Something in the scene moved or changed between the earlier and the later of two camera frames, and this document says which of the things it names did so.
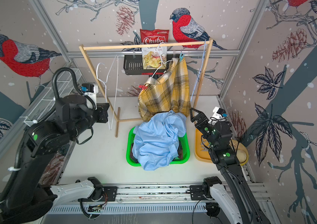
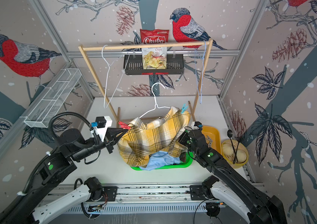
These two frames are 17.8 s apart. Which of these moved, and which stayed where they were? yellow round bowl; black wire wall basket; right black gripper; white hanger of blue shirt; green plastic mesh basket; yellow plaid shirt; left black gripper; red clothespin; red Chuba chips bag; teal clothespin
Moved: teal clothespin; right black gripper; red clothespin; left black gripper; yellow plaid shirt; green plastic mesh basket; white hanger of blue shirt
Stayed: yellow round bowl; black wire wall basket; red Chuba chips bag
